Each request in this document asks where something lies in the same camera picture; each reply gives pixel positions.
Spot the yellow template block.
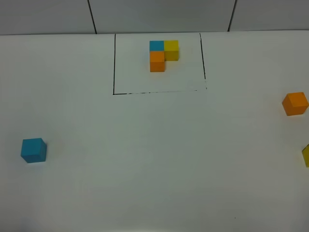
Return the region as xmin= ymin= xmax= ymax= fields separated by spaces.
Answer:
xmin=164 ymin=40 xmax=179 ymax=61

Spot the blue template block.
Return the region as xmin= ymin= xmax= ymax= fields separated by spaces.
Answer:
xmin=149 ymin=41 xmax=164 ymax=51

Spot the orange template block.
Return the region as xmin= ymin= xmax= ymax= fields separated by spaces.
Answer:
xmin=150 ymin=51 xmax=165 ymax=72

